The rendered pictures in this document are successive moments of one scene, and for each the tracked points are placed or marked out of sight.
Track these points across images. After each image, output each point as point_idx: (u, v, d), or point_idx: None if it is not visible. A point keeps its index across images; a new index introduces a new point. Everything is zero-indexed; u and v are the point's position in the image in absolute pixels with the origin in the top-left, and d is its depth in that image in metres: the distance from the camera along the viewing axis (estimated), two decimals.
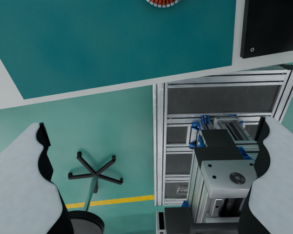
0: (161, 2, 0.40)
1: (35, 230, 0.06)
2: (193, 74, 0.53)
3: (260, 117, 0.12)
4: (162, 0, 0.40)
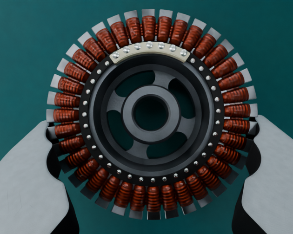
0: (111, 195, 0.09)
1: (42, 227, 0.06)
2: None
3: None
4: (117, 187, 0.10)
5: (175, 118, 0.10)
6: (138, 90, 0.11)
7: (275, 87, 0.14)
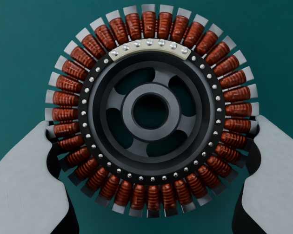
0: (111, 193, 0.10)
1: (41, 227, 0.06)
2: None
3: None
4: (117, 185, 0.10)
5: (175, 117, 0.10)
6: (138, 88, 0.10)
7: (289, 88, 0.13)
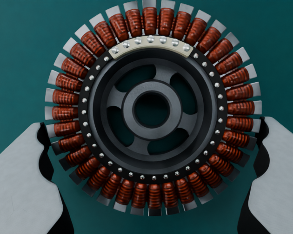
0: (112, 192, 0.10)
1: (35, 230, 0.06)
2: None
3: (260, 117, 0.12)
4: (119, 185, 0.10)
5: (176, 115, 0.10)
6: (139, 86, 0.10)
7: (291, 94, 0.13)
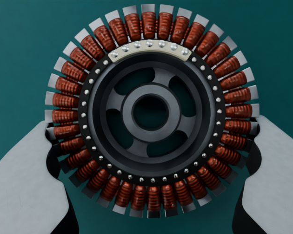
0: (112, 195, 0.10)
1: (41, 227, 0.06)
2: None
3: None
4: (118, 187, 0.10)
5: (175, 118, 0.10)
6: (138, 89, 0.10)
7: (288, 105, 0.13)
